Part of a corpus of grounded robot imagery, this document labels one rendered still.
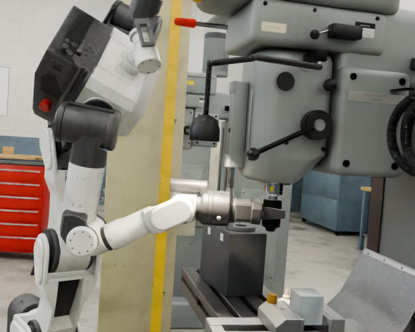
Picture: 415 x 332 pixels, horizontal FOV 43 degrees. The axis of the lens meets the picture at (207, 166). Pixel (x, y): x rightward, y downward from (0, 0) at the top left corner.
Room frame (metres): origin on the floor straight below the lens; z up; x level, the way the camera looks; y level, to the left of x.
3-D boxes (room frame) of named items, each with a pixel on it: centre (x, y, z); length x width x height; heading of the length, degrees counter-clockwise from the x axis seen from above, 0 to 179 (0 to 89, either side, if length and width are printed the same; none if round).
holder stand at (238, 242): (1.63, -0.09, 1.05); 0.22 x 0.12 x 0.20; 22
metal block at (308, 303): (1.10, -0.23, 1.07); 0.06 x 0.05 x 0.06; 11
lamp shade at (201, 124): (1.24, 0.01, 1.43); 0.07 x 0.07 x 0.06
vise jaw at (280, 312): (1.09, -0.17, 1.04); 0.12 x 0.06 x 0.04; 11
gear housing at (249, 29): (1.34, -0.21, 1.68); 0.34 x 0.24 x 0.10; 104
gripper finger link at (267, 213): (1.30, -0.17, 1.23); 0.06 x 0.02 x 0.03; 89
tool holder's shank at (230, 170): (1.67, -0.08, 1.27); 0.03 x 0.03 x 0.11
